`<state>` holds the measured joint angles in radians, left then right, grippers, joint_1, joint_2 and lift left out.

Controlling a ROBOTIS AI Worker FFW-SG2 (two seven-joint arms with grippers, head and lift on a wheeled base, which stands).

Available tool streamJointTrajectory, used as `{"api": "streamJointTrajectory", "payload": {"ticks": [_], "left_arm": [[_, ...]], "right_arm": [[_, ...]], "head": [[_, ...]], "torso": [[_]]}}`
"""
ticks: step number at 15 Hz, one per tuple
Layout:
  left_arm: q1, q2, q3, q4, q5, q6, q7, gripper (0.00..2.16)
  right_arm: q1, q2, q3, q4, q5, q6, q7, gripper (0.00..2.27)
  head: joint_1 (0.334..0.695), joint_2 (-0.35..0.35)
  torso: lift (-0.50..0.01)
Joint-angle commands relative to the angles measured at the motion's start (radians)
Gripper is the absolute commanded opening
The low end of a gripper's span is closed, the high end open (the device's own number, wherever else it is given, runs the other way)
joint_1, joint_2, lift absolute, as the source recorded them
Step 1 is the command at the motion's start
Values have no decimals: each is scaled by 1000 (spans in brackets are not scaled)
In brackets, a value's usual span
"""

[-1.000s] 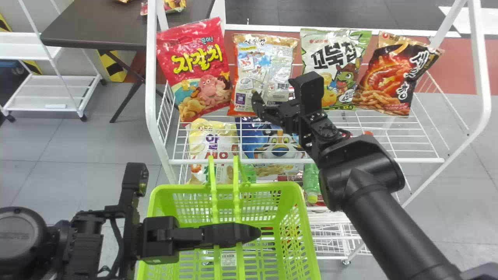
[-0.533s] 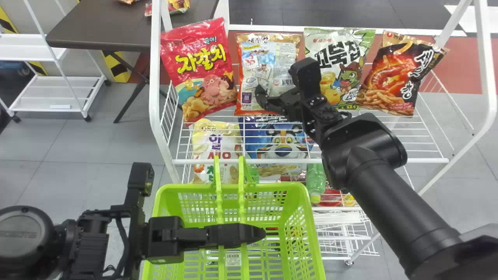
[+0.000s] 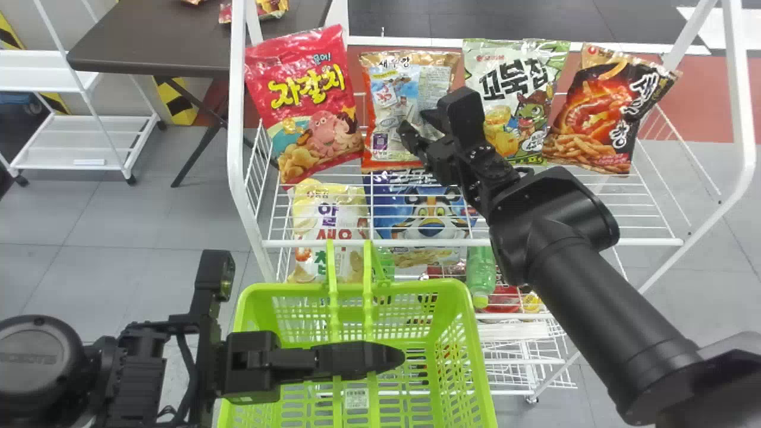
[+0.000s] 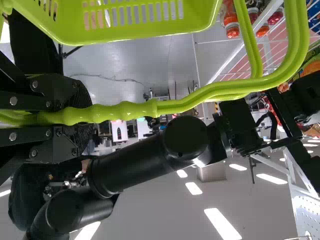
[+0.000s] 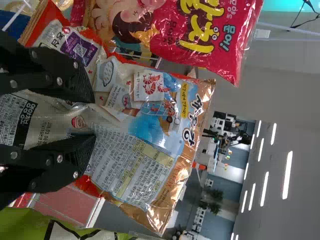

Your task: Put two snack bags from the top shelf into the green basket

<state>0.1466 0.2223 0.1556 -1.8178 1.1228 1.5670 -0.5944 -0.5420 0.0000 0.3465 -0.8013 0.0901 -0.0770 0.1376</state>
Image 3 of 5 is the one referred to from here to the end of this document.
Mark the yellow snack packet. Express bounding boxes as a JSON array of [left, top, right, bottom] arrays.
[[287, 178, 373, 284]]

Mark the green snack packet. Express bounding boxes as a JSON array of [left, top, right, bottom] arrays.
[[463, 38, 571, 166]]

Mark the white shelf trolley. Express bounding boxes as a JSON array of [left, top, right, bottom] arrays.
[[0, 0, 168, 186]]

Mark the red snack packet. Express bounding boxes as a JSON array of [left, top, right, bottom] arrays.
[[244, 24, 365, 185], [218, 0, 290, 24]]

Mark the white wire rack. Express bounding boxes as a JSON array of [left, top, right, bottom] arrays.
[[226, 0, 757, 405]]

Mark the green bottle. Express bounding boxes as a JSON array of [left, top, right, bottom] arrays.
[[466, 246, 498, 309]]

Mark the blue cereal bag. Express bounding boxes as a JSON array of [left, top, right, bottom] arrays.
[[367, 169, 478, 275]]

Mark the orange snack packet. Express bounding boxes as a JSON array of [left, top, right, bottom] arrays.
[[359, 50, 463, 174]]

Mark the dark side table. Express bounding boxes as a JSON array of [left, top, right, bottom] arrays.
[[66, 0, 335, 188]]

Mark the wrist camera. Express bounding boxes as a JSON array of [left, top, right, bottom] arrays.
[[188, 250, 237, 357], [436, 87, 488, 144]]

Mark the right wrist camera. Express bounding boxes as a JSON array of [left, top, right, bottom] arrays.
[[436, 87, 488, 144]]

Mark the black snack packet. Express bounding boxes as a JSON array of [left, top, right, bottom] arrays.
[[542, 42, 683, 175]]

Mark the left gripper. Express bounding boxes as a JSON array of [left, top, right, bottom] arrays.
[[215, 331, 407, 406]]

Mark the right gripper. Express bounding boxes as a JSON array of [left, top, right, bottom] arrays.
[[397, 108, 476, 186]]

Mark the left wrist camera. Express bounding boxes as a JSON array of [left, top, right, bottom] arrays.
[[188, 250, 237, 357]]

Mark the green basket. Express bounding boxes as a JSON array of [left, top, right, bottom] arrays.
[[216, 240, 499, 428]]

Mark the striped post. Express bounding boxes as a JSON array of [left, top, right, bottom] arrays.
[[153, 76, 199, 126]]

